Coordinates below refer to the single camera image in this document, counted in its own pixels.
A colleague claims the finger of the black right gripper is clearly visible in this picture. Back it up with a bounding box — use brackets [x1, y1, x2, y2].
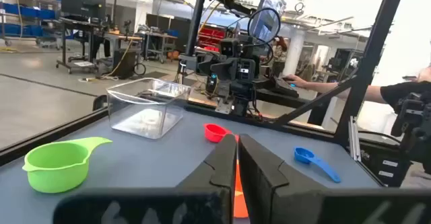
[210, 58, 238, 81]
[197, 53, 222, 76]

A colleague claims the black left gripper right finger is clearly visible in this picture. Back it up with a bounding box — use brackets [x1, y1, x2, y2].
[237, 133, 431, 224]

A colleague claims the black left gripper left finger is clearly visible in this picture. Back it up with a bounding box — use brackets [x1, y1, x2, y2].
[53, 133, 238, 224]

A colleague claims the small blue measuring cup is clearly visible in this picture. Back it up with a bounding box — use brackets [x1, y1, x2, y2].
[293, 146, 342, 184]

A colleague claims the red measuring cup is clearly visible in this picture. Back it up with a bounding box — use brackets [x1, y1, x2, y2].
[203, 123, 233, 144]

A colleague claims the green measuring cup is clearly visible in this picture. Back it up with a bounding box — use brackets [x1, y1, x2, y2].
[22, 137, 113, 194]

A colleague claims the clear plastic basket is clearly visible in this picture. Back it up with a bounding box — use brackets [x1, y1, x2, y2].
[106, 77, 193, 141]

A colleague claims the red bin rack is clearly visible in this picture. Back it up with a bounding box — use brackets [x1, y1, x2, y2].
[197, 24, 227, 52]

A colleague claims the black keyboard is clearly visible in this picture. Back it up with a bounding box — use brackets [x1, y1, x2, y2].
[271, 77, 300, 99]

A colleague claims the person's hand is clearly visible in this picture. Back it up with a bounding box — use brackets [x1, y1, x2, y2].
[281, 74, 308, 89]

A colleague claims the white pillar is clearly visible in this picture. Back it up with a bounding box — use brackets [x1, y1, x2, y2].
[282, 28, 306, 77]

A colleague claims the black stand pole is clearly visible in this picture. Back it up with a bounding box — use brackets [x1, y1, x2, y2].
[184, 0, 257, 59]

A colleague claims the metal workbench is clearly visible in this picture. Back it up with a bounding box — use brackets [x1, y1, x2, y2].
[143, 30, 178, 63]

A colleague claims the tilted flat monitor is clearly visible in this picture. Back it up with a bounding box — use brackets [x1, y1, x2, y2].
[251, 0, 287, 45]

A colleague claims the black computer tower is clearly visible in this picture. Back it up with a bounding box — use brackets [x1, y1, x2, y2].
[112, 48, 141, 80]

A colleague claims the black box with white labels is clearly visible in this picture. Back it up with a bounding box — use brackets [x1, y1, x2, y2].
[358, 139, 411, 188]

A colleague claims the black monitor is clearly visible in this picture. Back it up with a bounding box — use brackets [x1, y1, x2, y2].
[60, 0, 107, 20]

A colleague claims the black rolling cart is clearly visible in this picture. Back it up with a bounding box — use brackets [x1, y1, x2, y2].
[55, 17, 102, 74]

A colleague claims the person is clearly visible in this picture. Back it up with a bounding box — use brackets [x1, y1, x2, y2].
[281, 65, 431, 112]

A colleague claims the shelf with blue bins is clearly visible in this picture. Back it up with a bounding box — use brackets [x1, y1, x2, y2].
[0, 0, 61, 48]

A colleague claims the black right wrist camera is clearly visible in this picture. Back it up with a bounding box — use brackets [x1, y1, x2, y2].
[220, 38, 240, 58]

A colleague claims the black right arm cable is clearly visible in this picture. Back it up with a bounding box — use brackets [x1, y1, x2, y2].
[246, 7, 282, 67]

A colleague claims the black table frame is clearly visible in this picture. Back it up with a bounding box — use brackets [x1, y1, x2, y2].
[0, 0, 431, 188]

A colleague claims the black table-level camera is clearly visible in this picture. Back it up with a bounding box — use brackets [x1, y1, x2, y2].
[390, 91, 431, 171]

